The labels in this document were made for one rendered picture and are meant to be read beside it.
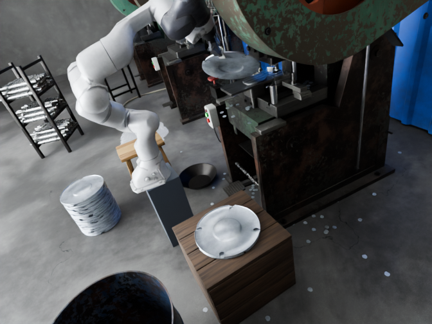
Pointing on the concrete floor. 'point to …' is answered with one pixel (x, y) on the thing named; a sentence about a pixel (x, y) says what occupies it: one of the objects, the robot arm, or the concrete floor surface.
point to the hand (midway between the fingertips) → (220, 52)
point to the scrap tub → (121, 301)
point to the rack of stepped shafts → (39, 107)
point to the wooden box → (241, 265)
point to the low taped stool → (126, 153)
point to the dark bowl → (198, 175)
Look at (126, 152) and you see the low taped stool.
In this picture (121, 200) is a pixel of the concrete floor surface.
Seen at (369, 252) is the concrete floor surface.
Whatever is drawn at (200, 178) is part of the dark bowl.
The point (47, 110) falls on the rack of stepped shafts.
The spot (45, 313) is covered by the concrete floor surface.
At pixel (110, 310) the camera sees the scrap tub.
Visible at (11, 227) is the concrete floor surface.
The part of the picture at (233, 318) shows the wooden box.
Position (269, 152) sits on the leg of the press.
